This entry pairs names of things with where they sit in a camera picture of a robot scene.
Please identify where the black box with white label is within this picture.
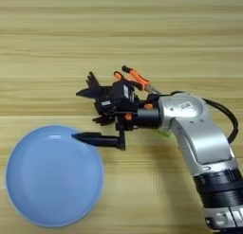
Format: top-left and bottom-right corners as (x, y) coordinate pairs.
(108, 80), (140, 109)

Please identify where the blue round plate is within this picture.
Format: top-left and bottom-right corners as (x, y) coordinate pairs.
(5, 125), (105, 228)

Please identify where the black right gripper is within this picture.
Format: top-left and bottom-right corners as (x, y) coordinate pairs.
(71, 85), (161, 152)

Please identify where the black hex key set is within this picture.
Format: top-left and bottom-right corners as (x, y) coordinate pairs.
(85, 70), (119, 126)

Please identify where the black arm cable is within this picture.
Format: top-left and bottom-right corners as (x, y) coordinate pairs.
(202, 98), (239, 145)

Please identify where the green rectangular block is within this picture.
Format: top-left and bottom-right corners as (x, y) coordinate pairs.
(156, 127), (175, 140)

